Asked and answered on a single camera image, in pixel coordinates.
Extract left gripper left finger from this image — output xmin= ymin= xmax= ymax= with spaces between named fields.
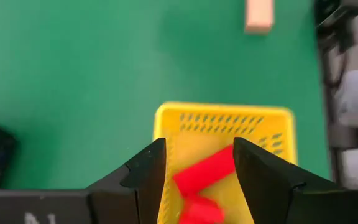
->
xmin=86 ymin=138 xmax=167 ymax=224

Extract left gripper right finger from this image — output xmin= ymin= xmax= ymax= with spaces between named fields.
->
xmin=232 ymin=136 xmax=345 ymax=224

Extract long red block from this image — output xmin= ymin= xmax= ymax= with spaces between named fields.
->
xmin=172 ymin=144 xmax=237 ymax=198

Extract small red block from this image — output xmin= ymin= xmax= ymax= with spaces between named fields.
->
xmin=178 ymin=194 xmax=225 ymax=224

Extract yellow plastic basket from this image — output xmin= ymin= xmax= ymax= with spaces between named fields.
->
xmin=152 ymin=101 xmax=298 ymax=224

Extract green table mat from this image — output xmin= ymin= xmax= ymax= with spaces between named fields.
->
xmin=0 ymin=0 xmax=332 ymax=190

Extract cream rectangular block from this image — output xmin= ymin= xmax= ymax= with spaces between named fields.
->
xmin=244 ymin=0 xmax=275 ymax=34

